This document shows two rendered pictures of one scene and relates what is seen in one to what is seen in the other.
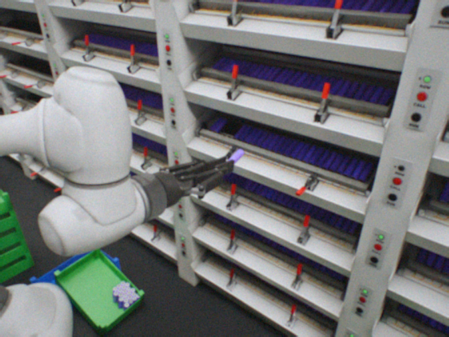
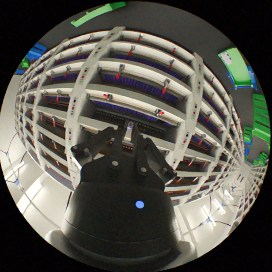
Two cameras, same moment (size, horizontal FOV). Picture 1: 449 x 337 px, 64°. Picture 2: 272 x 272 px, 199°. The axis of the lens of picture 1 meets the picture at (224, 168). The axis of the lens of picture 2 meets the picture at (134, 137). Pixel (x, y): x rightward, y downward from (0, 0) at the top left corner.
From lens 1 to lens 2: 0.75 m
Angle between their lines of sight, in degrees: 54
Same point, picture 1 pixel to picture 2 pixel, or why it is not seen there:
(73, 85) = not seen: hidden behind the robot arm
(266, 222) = (145, 72)
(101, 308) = (236, 58)
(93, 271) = (237, 76)
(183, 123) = (182, 134)
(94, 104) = not seen: hidden behind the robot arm
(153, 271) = (213, 64)
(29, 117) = not seen: outside the picture
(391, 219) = (76, 90)
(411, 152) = (70, 120)
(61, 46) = (212, 164)
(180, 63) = (168, 161)
